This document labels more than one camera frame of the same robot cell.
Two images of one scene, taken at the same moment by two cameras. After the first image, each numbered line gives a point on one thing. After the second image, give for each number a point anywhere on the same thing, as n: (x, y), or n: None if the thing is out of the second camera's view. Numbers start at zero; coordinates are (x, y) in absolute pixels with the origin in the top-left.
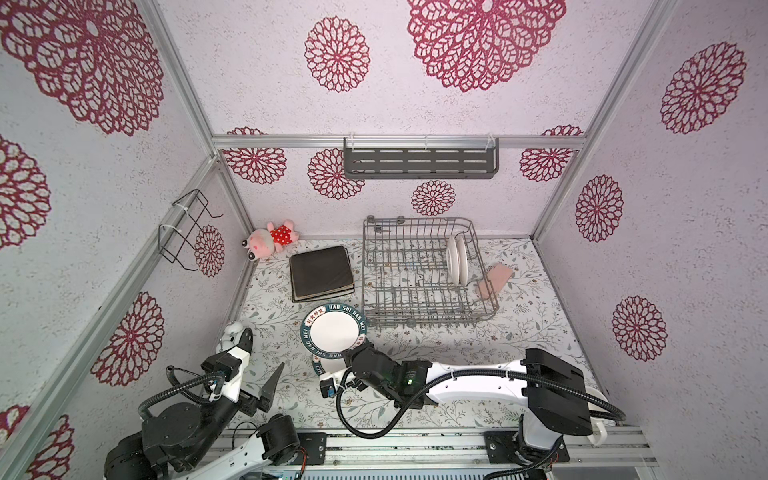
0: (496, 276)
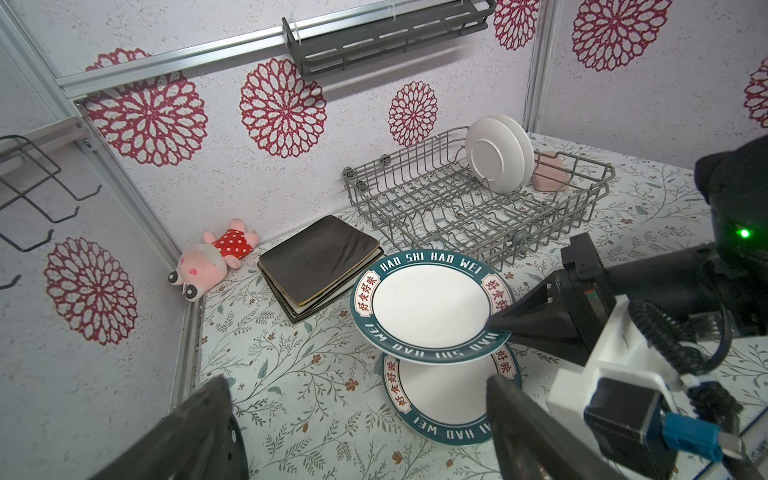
0: (550, 173)
